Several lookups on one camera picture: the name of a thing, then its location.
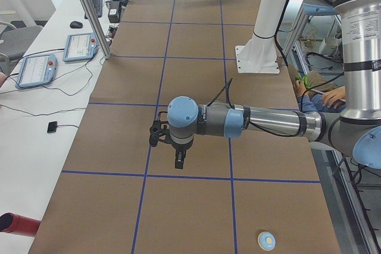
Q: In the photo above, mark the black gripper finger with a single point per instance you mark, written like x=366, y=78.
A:
x=180, y=160
x=176, y=162

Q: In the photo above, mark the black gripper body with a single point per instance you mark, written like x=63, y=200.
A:
x=179, y=148

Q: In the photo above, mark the blue and cream bell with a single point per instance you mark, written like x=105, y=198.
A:
x=266, y=241

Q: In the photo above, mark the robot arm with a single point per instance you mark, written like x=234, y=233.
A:
x=349, y=120

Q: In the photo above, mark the small black square device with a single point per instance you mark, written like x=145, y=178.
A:
x=52, y=127

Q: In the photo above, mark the far teach pendant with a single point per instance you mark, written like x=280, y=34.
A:
x=80, y=47

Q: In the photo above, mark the teach pendant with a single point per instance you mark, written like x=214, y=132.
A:
x=36, y=70
x=80, y=47

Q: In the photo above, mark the black power adapter box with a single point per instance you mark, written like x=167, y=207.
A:
x=114, y=11

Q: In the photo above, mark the person in blue hoodie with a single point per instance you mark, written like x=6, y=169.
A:
x=316, y=103

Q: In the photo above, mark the black computer mouse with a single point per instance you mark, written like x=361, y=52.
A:
x=76, y=25

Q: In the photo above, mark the near teach pendant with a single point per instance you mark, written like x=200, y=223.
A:
x=36, y=70

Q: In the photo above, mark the black keyboard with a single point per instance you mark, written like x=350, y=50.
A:
x=98, y=4

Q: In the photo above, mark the red cylinder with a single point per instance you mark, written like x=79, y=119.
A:
x=19, y=225

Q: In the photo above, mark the grey office chair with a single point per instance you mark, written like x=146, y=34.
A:
x=16, y=41

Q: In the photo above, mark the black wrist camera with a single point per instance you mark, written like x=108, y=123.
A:
x=159, y=131

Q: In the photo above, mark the white camera post with base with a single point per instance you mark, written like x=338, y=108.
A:
x=259, y=54

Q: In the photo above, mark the aluminium frame post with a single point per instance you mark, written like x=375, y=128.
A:
x=96, y=27

